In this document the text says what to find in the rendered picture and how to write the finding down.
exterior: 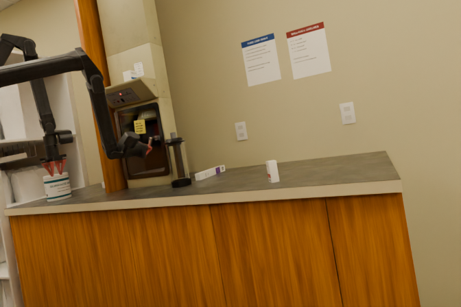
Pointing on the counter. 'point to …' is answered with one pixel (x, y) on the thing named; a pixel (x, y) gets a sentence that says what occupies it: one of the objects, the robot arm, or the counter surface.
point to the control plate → (122, 96)
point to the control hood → (147, 84)
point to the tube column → (125, 5)
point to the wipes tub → (57, 187)
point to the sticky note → (140, 127)
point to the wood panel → (92, 47)
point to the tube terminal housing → (129, 57)
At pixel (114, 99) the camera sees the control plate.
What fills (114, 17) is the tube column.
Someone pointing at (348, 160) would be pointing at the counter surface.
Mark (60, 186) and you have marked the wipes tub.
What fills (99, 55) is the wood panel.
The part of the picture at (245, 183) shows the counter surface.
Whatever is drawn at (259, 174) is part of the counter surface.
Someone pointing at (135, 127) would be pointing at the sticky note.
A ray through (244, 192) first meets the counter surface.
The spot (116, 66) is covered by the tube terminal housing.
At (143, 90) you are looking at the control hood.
